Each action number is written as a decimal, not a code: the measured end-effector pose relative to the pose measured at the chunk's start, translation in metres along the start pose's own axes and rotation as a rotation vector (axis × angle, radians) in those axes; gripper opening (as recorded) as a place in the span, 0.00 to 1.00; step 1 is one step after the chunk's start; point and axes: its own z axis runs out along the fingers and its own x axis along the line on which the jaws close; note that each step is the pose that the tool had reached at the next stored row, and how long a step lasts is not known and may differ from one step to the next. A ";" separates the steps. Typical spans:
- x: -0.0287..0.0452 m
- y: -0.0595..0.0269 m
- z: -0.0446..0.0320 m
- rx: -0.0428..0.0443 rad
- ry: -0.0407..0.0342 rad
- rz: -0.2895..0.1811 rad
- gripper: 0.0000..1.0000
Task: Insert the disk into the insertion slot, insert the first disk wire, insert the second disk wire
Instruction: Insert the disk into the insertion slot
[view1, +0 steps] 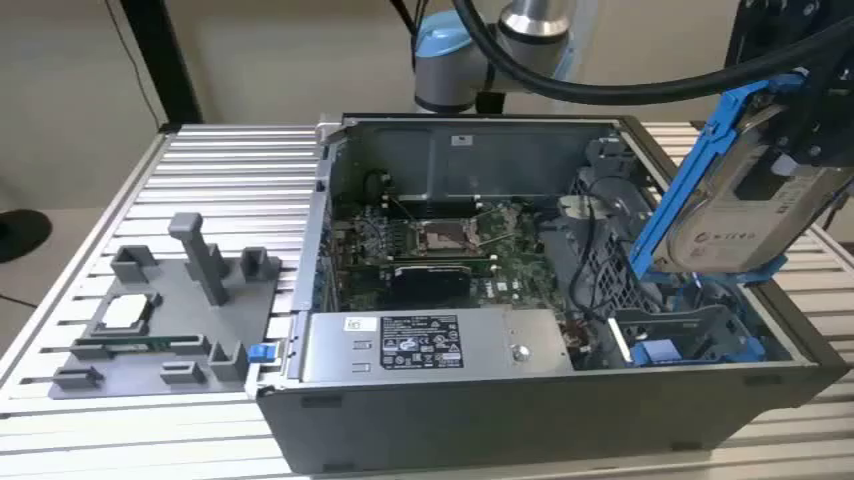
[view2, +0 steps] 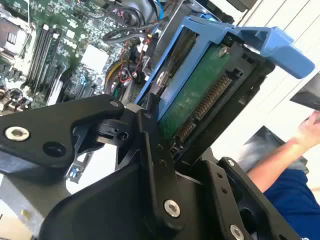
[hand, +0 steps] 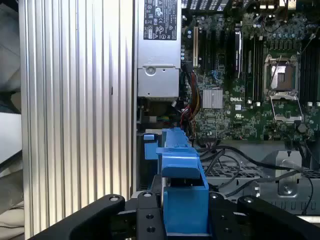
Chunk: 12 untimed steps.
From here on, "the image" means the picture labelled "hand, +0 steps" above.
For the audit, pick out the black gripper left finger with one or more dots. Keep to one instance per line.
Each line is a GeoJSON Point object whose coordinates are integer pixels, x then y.
{"type": "Point", "coordinates": [95, 220]}

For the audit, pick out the silver power supply unit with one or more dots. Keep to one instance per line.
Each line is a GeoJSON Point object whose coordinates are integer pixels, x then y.
{"type": "Point", "coordinates": [157, 55]}

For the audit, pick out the silver chipset heatsink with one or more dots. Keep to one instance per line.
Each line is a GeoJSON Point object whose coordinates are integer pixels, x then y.
{"type": "Point", "coordinates": [212, 98]}

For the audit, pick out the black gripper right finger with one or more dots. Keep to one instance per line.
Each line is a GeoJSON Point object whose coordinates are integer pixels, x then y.
{"type": "Point", "coordinates": [270, 220]}

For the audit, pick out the blue disk carrier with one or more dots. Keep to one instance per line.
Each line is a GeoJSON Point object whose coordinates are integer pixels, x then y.
{"type": "Point", "coordinates": [149, 147]}

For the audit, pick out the CPU socket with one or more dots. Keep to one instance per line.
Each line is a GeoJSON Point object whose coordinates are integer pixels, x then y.
{"type": "Point", "coordinates": [283, 77]}

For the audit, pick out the thin metal locking lever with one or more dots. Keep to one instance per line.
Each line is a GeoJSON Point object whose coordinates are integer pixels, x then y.
{"type": "Point", "coordinates": [306, 46]}
{"type": "Point", "coordinates": [276, 71]}

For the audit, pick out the black RAM slot row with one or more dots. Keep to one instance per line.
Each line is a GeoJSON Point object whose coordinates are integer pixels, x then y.
{"type": "Point", "coordinates": [255, 70]}
{"type": "Point", "coordinates": [310, 75]}

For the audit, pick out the white flat panel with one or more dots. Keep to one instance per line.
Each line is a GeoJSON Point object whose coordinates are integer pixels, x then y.
{"type": "Point", "coordinates": [10, 135]}

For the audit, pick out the metal socket cover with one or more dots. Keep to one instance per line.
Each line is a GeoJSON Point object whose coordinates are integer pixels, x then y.
{"type": "Point", "coordinates": [288, 119]}

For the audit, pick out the green motherboard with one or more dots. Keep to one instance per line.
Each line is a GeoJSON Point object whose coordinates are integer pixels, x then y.
{"type": "Point", "coordinates": [225, 117]}

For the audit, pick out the open dark PC case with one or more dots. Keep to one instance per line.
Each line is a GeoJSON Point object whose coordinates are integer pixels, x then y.
{"type": "Point", "coordinates": [200, 3]}

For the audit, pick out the metal disk bay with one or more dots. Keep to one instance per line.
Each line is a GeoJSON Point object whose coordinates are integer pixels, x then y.
{"type": "Point", "coordinates": [275, 190]}

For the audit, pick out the white expansion slot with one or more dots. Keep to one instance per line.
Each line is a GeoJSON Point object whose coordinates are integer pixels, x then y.
{"type": "Point", "coordinates": [195, 47]}

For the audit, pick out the black expansion slot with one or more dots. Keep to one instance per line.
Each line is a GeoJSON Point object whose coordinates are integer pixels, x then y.
{"type": "Point", "coordinates": [203, 50]}
{"type": "Point", "coordinates": [213, 45]}

